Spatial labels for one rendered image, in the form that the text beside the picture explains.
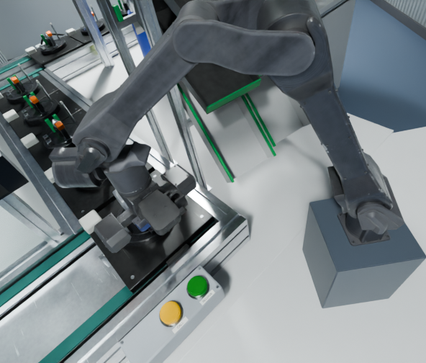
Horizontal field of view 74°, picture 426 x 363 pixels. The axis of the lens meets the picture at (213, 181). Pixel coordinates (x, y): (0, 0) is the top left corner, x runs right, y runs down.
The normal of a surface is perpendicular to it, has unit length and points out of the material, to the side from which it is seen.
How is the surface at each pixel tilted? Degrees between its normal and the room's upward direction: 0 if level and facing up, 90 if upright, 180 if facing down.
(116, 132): 73
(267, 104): 45
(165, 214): 20
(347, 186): 63
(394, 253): 0
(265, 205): 0
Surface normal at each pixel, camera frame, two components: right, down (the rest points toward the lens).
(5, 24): 0.10, 0.75
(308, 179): -0.17, -0.64
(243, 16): 0.42, 0.70
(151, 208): 0.04, -0.42
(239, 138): 0.26, -0.04
